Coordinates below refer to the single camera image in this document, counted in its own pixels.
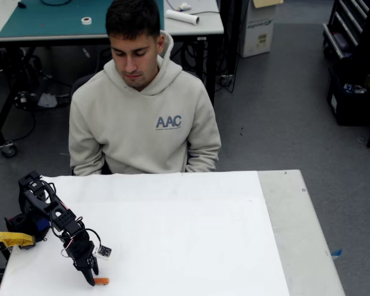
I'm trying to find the large white paper sheet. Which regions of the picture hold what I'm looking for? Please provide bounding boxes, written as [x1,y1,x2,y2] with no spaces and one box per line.
[0,170,290,296]

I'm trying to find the green cutting mat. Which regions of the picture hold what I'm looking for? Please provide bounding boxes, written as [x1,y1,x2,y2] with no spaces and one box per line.
[0,0,165,38]

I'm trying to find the grey workbench with black legs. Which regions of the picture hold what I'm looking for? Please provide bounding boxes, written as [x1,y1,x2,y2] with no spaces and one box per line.
[0,0,224,158]

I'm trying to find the rolled white paper tube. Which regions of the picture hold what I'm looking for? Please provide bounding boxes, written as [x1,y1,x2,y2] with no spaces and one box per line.
[165,9,200,25]

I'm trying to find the yellow bar clamp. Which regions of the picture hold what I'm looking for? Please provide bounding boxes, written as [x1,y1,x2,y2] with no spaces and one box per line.
[0,231,37,251]

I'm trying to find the manila folder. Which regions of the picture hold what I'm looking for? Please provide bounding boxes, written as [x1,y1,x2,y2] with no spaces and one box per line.
[252,0,284,9]

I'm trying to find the man in beige hoodie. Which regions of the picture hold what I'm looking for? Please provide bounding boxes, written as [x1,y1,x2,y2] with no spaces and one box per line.
[68,0,222,176]

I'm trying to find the white cardboard box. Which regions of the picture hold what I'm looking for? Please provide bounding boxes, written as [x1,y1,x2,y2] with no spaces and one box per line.
[239,0,277,59]

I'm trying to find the white crumpled bag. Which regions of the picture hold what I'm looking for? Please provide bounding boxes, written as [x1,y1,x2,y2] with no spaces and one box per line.
[36,92,58,108]

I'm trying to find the black storage bin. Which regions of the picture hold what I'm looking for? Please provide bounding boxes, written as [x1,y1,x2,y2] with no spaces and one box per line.
[326,66,370,126]

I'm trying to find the black tool drawer cart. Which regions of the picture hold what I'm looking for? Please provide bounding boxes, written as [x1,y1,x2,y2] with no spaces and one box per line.
[323,0,370,60]

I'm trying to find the white gripper camera module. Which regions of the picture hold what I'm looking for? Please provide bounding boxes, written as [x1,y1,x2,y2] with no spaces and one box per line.
[92,245,113,260]

